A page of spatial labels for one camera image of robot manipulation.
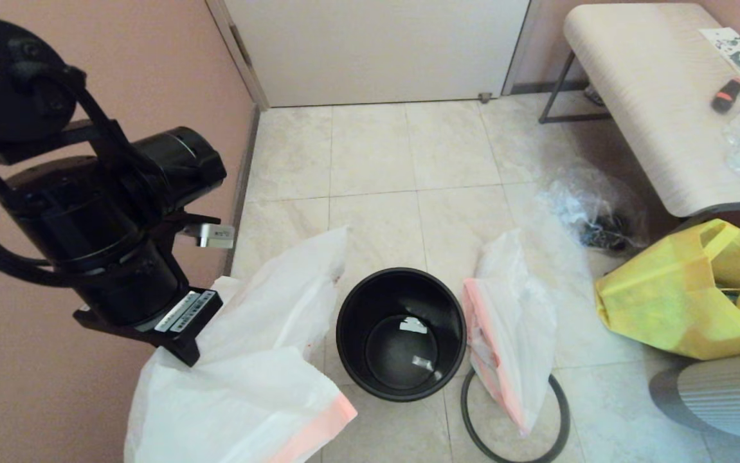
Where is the white red plastic bag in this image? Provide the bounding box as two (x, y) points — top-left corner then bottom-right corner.
(124, 226), (357, 463)

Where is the black tangled object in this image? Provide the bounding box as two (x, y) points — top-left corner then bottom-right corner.
(579, 215), (631, 253)

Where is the black orange marker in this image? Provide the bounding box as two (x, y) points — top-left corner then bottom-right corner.
(710, 78), (740, 115)

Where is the white door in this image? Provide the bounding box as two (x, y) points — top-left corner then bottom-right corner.
(224, 0), (531, 107)

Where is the black left wrist motor cylinder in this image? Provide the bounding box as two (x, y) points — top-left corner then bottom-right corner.
(132, 127), (228, 210)

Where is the light wood-grain table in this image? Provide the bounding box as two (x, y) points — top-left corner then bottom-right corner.
(564, 3), (740, 218)

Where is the used translucent trash bag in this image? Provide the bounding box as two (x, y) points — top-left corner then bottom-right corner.
(464, 230), (558, 436)

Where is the black bin ring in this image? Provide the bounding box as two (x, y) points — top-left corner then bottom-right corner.
(461, 368), (570, 463)

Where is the black and white booklet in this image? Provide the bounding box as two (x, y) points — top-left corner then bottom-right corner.
(699, 27), (740, 80)

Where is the yellow shopping bag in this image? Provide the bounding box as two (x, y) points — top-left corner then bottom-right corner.
(593, 219), (740, 361)

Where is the black metal table frame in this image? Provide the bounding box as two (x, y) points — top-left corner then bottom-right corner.
(538, 50), (740, 222)

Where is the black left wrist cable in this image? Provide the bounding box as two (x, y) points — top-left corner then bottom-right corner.
(0, 61), (152, 287)

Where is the grey door frame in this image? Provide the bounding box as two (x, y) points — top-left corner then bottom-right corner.
(206, 0), (544, 111)

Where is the crumpled clear plastic bag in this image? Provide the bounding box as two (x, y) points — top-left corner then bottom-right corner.
(537, 161), (650, 255)

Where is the grey ribbed robot base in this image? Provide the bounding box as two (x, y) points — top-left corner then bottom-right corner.
(648, 347), (740, 441)

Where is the black round trash bin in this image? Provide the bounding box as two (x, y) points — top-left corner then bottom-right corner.
(336, 267), (467, 403)

